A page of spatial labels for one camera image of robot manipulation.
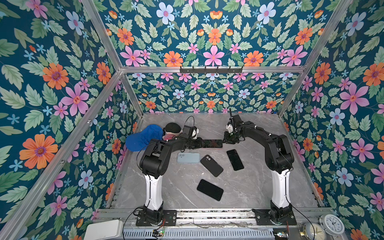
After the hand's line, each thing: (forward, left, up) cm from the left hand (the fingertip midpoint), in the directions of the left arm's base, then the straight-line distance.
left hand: (205, 140), depth 98 cm
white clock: (-51, -56, -1) cm, 75 cm away
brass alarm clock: (-53, -41, +2) cm, 67 cm away
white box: (-46, +49, 0) cm, 67 cm away
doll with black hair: (+8, +23, +2) cm, 24 cm away
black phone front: (-30, -1, -6) cm, 30 cm away
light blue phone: (-9, +14, -5) cm, 17 cm away
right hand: (0, -12, -1) cm, 12 cm away
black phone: (-5, -4, +4) cm, 8 cm away
